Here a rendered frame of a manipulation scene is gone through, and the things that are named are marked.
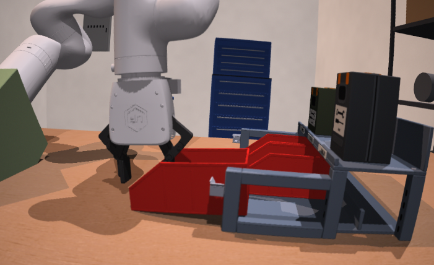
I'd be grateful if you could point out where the red open-front bin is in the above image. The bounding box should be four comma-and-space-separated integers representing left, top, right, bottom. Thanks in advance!
246, 134, 313, 154
132, 148, 250, 215
249, 142, 331, 199

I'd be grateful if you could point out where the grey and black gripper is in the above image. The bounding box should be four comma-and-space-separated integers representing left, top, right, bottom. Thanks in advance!
98, 76, 193, 183

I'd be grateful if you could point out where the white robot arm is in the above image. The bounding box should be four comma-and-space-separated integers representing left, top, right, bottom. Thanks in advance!
0, 0, 219, 103

